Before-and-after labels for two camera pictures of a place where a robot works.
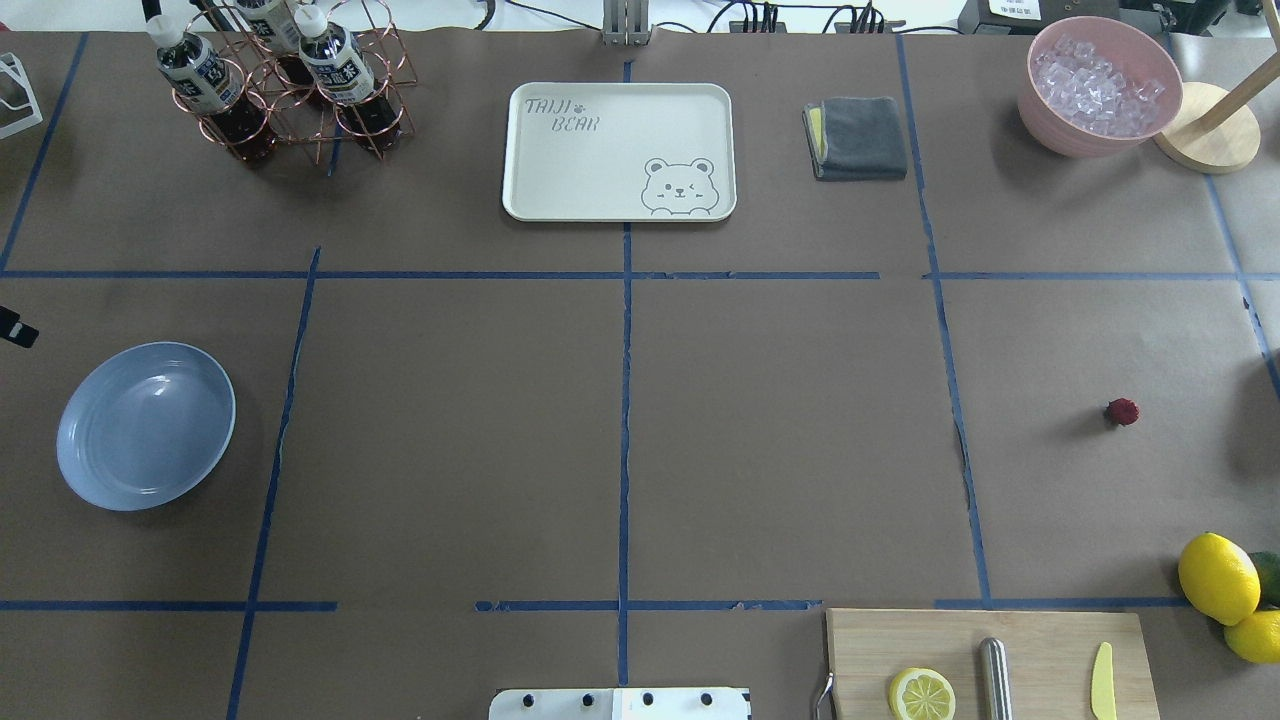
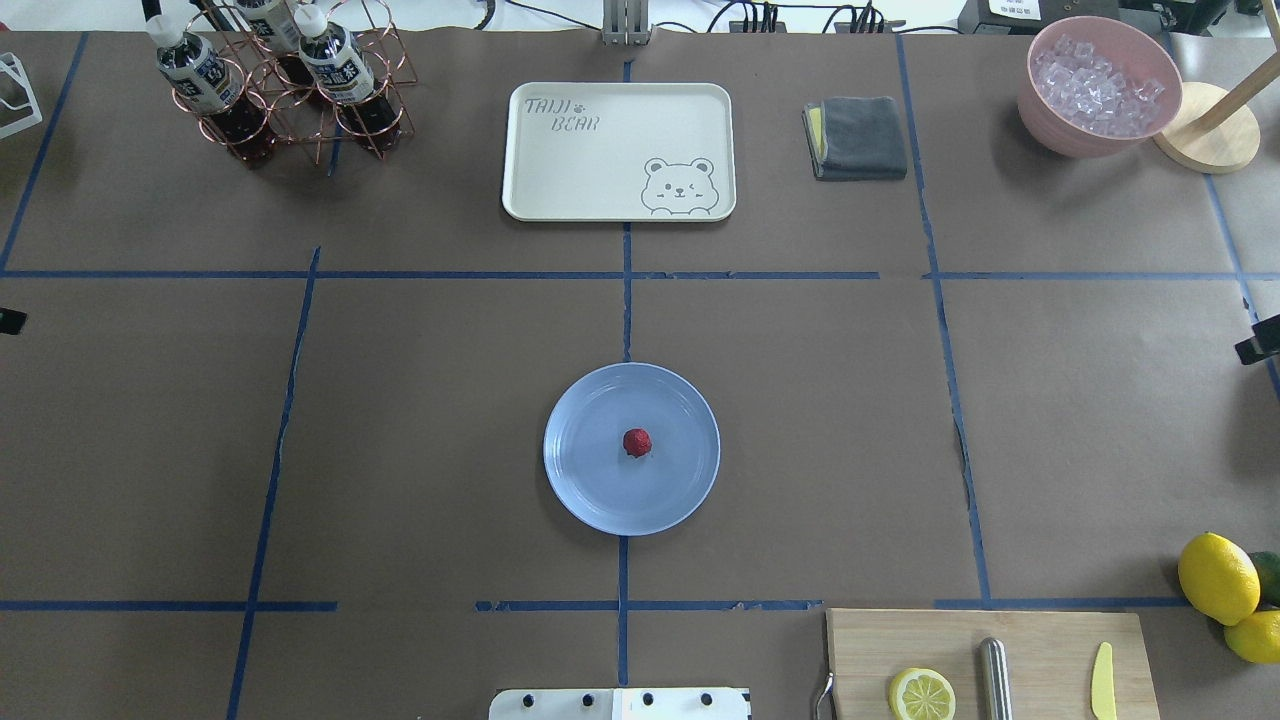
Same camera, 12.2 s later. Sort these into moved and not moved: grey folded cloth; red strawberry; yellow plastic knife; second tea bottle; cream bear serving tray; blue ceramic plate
Moved: red strawberry; blue ceramic plate
Not moved: second tea bottle; yellow plastic knife; grey folded cloth; cream bear serving tray
